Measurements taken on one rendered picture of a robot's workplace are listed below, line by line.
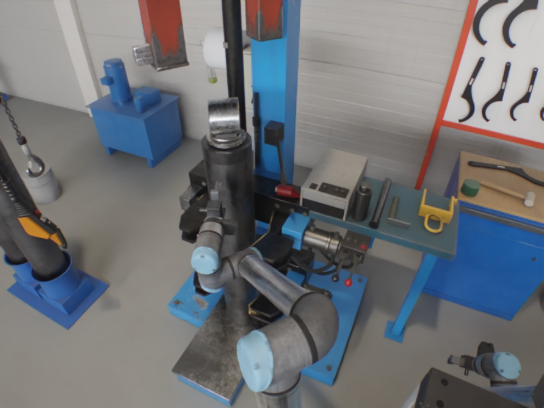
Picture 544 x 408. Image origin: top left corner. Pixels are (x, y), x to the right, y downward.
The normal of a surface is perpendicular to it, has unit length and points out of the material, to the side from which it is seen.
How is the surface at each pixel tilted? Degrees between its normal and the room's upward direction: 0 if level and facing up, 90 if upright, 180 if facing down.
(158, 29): 90
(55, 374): 0
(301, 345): 34
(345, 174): 0
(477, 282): 90
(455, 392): 0
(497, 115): 90
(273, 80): 90
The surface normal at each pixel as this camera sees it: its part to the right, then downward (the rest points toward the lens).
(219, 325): 0.00, -0.76
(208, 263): -0.05, 0.58
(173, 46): 0.52, 0.55
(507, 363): -0.03, -0.50
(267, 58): -0.42, 0.59
